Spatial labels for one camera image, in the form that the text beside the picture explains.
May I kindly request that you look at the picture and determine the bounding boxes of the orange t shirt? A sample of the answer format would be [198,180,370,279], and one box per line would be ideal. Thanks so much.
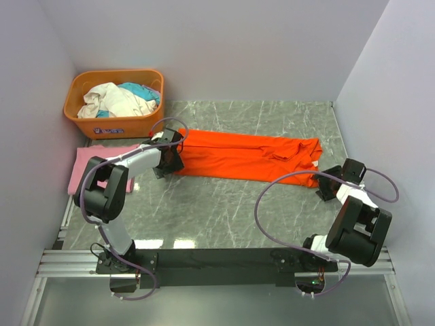
[176,129,323,182]

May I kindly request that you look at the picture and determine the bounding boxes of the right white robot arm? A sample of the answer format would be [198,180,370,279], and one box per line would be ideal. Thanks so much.
[298,158,392,271]

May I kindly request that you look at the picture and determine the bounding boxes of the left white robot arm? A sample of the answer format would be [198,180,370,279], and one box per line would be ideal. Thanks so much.
[73,128,184,273]

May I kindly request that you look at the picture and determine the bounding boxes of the orange plastic laundry tub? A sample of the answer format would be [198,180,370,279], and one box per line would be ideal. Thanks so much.
[63,69,165,140]

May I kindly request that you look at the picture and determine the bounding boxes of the teal garment in tub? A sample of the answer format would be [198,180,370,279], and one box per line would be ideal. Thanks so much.
[96,82,160,118]

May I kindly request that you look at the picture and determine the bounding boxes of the folded pink t shirt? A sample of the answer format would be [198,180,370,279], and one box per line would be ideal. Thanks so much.
[67,144,139,196]

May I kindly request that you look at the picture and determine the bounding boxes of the white cream garment in tub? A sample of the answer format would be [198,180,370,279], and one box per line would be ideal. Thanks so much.
[77,82,158,119]

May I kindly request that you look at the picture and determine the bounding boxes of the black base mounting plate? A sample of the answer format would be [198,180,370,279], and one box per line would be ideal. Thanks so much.
[95,246,341,289]

